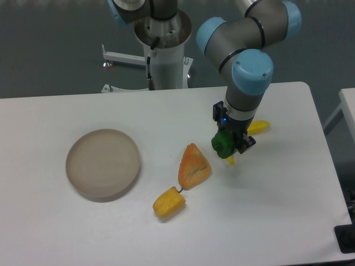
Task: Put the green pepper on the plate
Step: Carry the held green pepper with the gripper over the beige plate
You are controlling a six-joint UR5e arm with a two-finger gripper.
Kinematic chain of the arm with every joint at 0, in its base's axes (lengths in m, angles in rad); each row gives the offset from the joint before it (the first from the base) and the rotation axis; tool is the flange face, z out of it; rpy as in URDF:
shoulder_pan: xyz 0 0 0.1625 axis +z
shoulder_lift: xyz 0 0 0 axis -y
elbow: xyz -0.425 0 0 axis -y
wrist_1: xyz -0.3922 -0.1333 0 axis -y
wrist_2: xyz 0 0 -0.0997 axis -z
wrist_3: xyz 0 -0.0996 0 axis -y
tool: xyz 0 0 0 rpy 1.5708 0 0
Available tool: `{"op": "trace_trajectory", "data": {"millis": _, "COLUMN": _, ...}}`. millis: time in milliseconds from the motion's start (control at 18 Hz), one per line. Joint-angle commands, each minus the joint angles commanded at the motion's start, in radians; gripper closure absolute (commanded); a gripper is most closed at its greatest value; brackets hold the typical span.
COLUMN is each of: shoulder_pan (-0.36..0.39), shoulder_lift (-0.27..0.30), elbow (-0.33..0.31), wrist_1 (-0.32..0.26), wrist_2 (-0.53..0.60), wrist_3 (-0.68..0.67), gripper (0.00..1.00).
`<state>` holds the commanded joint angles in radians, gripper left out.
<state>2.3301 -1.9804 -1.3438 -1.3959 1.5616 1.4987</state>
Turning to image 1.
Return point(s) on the orange bread wedge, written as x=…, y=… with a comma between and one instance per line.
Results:
x=194, y=168

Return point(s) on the yellow banana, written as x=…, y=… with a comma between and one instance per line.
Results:
x=255, y=127

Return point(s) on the yellow bell pepper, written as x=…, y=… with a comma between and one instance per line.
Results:
x=168, y=203

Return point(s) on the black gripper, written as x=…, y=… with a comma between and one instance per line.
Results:
x=229, y=118

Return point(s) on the green bell pepper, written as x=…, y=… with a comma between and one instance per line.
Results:
x=224, y=144

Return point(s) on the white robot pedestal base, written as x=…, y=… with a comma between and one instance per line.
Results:
x=164, y=58

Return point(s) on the black device at edge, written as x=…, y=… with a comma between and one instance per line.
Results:
x=345, y=238

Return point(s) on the beige round plate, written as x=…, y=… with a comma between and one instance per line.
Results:
x=103, y=164

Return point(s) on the white side table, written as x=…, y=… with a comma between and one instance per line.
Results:
x=345, y=109

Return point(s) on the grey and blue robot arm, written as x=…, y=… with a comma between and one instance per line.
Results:
x=234, y=49

